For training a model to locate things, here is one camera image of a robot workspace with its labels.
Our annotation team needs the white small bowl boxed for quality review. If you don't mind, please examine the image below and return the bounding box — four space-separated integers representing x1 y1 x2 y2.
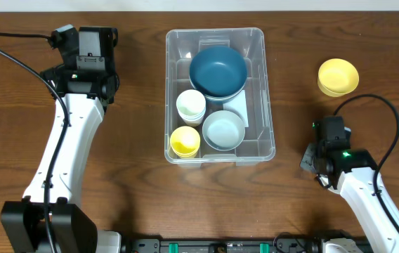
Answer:
315 174 340 195

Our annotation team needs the light blue cup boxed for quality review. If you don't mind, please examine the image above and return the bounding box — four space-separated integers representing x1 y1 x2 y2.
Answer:
178 110 205 122

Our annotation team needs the yellow small bowl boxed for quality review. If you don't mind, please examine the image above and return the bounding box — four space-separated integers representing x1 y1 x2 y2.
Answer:
318 58 360 97

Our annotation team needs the grey small bowl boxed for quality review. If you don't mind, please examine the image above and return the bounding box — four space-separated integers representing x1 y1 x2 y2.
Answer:
202 110 246 151

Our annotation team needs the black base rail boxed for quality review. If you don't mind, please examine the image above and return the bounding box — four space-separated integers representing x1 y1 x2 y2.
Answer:
119 235 322 253

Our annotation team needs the left black cable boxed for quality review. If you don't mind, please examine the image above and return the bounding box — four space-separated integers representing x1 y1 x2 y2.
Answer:
0 30 72 253

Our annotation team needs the clear plastic storage bin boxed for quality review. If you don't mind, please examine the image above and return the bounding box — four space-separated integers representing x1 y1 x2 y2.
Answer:
164 27 276 167

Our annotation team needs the cream white cup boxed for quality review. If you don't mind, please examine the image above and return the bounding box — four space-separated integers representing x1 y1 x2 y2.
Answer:
176 89 206 115

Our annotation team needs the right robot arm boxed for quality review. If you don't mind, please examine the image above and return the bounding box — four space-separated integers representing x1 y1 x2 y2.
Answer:
300 143 399 252

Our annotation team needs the pink cup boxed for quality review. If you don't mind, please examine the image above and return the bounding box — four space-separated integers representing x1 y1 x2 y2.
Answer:
183 117 203 127

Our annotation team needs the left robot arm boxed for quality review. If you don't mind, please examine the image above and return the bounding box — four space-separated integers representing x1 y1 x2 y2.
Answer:
0 25 122 252

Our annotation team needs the yellow cup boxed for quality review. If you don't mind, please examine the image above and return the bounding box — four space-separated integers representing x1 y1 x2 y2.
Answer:
173 149 198 159
170 126 201 153

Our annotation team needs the dark blue bowl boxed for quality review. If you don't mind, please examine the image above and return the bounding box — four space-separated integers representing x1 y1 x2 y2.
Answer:
189 46 248 100
191 84 244 103

